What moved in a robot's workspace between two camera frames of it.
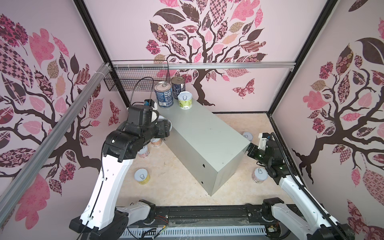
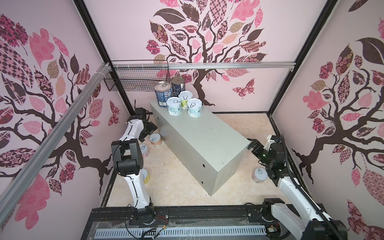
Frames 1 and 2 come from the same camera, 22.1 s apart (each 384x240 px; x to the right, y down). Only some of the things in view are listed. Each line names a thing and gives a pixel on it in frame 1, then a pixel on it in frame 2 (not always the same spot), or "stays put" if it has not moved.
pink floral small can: (259, 175) stays put
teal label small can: (161, 118) to (174, 106)
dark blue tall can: (178, 85) stays put
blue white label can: (164, 94) stays put
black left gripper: (163, 130) to (151, 127)
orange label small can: (156, 142) stays put
